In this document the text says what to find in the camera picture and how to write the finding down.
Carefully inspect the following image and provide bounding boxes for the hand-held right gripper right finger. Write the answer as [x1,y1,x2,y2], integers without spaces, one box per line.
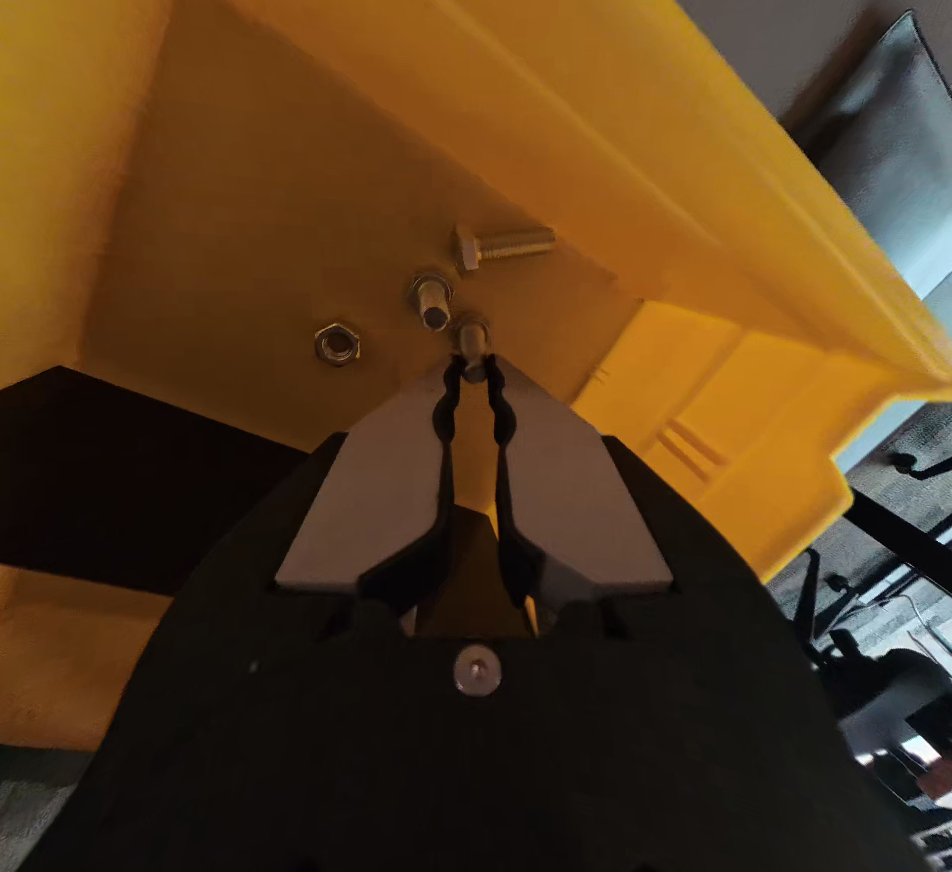
[482,355,676,609]

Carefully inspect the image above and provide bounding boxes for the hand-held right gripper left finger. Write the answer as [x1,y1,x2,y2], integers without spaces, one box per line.
[274,357,464,620]

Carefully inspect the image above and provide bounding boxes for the silver hex nut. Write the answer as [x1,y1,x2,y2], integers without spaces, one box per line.
[313,321,364,369]

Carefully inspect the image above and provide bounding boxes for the silver hex bolt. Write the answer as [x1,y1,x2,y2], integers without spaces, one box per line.
[451,317,494,385]
[407,270,456,333]
[451,223,557,276]

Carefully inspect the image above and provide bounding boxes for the yellow plastic bin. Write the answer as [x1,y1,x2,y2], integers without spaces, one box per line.
[0,0,952,751]

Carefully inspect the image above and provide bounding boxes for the black office chair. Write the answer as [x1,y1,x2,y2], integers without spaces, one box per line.
[777,9,952,293]
[773,441,952,676]

